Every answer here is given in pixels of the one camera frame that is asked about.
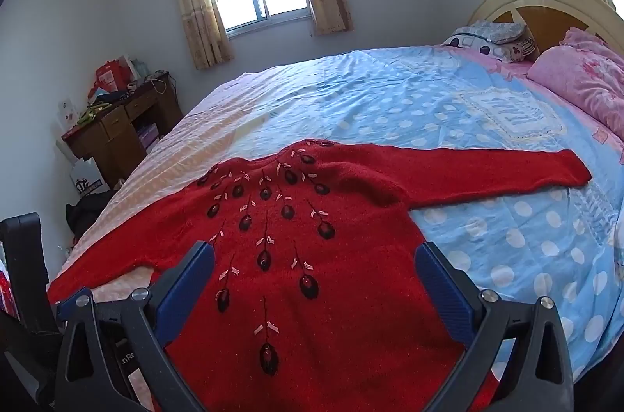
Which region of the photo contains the red knit sweater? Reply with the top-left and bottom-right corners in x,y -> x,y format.
49,139 -> 591,411

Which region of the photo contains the black clothes pile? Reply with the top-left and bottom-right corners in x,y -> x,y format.
64,190 -> 114,241

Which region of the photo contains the polka dot bed quilt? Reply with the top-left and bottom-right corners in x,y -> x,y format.
56,46 -> 623,378

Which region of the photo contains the white paper bag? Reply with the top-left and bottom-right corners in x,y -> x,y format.
71,158 -> 110,197

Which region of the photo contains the wooden desk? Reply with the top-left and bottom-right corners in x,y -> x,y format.
62,72 -> 183,187

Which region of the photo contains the green cloth on desk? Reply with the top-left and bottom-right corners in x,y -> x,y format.
76,102 -> 112,126

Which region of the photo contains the red gift bag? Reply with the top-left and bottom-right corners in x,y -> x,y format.
88,57 -> 132,98

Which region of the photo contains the pink floral pillow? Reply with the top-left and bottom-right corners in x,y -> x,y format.
527,27 -> 624,139

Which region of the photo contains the grey patterned pillow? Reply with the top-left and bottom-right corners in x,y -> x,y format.
443,20 -> 537,63

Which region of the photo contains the cream wooden headboard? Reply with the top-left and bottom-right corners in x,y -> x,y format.
468,0 -> 623,55

